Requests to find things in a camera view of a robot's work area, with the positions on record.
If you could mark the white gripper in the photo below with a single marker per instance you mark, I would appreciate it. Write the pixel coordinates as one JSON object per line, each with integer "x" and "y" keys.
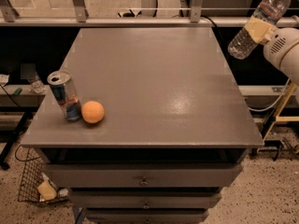
{"x": 277, "y": 44}

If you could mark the clear plastic water bottle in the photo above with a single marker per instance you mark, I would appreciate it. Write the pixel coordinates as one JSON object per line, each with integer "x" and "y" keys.
{"x": 268, "y": 10}

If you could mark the small water bottle on shelf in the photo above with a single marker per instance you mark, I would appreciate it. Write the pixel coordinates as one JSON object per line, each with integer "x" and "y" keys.
{"x": 36, "y": 84}

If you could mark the yellow bottle in basket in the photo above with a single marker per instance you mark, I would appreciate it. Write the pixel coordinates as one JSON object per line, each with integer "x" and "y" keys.
{"x": 47, "y": 191}

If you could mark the yellow metal stand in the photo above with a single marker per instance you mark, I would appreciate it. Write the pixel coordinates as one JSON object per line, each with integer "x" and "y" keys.
{"x": 276, "y": 117}

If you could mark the grey drawer cabinet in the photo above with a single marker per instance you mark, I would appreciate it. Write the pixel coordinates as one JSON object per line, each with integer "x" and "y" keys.
{"x": 175, "y": 131}

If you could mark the grey metal railing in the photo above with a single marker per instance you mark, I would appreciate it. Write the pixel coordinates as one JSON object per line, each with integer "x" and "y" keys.
{"x": 126, "y": 13}

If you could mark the orange ball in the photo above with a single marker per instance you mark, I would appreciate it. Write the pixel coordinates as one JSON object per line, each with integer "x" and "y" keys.
{"x": 92, "y": 112}

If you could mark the blue silver energy drink can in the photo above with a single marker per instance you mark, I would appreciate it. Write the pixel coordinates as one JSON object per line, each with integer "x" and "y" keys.
{"x": 64, "y": 91}

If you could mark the green small object on shelf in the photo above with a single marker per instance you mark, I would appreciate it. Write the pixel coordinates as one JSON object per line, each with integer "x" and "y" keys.
{"x": 17, "y": 92}

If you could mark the low side shelf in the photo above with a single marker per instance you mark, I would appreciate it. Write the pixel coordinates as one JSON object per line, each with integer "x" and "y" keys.
{"x": 12, "y": 108}

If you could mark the black wire basket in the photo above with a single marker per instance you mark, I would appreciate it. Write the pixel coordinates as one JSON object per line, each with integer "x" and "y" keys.
{"x": 31, "y": 178}

